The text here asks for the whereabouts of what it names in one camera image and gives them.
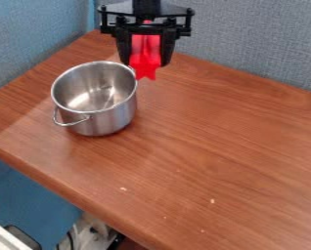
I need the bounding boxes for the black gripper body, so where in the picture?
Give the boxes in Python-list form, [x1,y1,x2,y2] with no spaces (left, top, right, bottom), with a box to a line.
[99,1,195,37]

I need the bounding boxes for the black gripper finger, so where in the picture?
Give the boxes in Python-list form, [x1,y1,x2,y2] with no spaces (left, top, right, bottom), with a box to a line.
[160,32,178,66]
[117,31,132,65]

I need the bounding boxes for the red plastic block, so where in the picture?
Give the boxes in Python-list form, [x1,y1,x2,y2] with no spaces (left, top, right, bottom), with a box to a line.
[129,20,164,81]

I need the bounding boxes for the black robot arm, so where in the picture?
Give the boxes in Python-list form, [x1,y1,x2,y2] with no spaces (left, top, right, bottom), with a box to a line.
[99,0,195,78]

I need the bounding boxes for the stainless steel pot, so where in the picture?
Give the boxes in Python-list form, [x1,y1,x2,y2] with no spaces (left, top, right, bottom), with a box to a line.
[52,61,139,137]

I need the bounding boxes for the white device under table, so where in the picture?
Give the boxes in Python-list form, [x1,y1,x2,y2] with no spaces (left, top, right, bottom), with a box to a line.
[0,226,42,250]

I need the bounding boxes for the white cables under table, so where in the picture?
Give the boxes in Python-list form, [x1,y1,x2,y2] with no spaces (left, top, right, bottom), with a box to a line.
[57,213,121,250]

